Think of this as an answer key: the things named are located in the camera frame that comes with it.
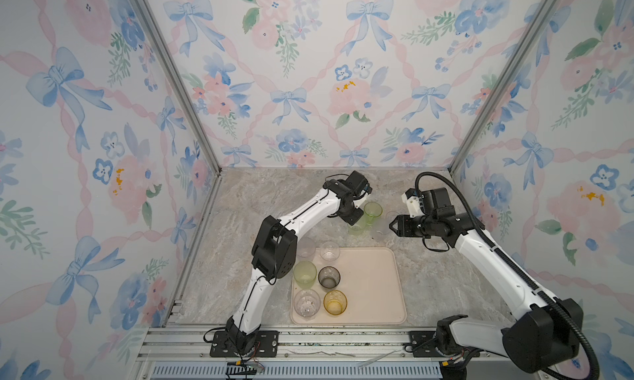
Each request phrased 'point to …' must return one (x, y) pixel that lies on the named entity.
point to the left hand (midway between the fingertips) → (353, 213)
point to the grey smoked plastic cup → (328, 277)
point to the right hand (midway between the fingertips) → (396, 223)
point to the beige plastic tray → (371, 280)
